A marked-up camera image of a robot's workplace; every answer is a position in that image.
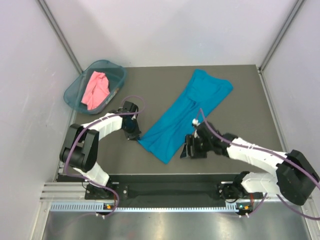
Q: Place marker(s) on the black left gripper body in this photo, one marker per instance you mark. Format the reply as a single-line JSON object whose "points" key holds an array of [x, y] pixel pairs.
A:
{"points": [[132, 131]]}

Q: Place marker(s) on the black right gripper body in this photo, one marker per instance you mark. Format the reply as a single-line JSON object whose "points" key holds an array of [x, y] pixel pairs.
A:
{"points": [[199, 149]]}

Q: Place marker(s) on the blue t shirt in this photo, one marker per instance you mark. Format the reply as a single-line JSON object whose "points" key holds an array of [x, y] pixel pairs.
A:
{"points": [[167, 135]]}

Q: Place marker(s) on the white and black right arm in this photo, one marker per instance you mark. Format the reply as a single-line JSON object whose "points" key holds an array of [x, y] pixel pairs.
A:
{"points": [[288, 174]]}

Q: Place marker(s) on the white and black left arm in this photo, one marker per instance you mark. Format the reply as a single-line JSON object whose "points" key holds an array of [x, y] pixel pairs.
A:
{"points": [[79, 151]]}

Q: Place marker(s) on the pink t shirt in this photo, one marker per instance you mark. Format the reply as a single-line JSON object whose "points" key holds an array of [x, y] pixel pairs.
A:
{"points": [[96, 91]]}

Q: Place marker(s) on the teal plastic bin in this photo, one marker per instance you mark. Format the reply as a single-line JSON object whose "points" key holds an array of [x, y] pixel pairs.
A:
{"points": [[116, 75]]}

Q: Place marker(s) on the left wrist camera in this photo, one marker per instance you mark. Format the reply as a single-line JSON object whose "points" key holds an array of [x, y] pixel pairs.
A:
{"points": [[129, 109]]}

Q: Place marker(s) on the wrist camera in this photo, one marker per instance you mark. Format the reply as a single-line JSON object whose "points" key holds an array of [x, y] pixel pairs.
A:
{"points": [[129, 109], [204, 132]]}

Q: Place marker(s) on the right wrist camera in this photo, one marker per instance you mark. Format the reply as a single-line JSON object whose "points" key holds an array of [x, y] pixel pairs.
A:
{"points": [[204, 132]]}

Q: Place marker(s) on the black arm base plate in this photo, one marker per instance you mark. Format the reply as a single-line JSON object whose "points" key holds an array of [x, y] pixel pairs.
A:
{"points": [[212, 187]]}

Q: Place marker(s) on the slotted grey cable duct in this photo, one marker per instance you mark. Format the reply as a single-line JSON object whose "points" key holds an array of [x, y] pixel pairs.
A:
{"points": [[101, 207]]}

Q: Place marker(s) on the aluminium front rail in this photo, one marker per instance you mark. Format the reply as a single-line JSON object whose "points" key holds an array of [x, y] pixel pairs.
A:
{"points": [[80, 191]]}

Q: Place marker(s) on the right aluminium frame post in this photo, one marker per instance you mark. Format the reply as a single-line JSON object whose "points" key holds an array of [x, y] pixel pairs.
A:
{"points": [[297, 6]]}

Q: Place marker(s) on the aluminium frame post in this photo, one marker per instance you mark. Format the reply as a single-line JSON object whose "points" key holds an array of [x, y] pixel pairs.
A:
{"points": [[297, 6], [59, 33]]}

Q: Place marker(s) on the left aluminium frame post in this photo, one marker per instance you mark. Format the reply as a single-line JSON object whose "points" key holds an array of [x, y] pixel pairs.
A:
{"points": [[59, 33]]}

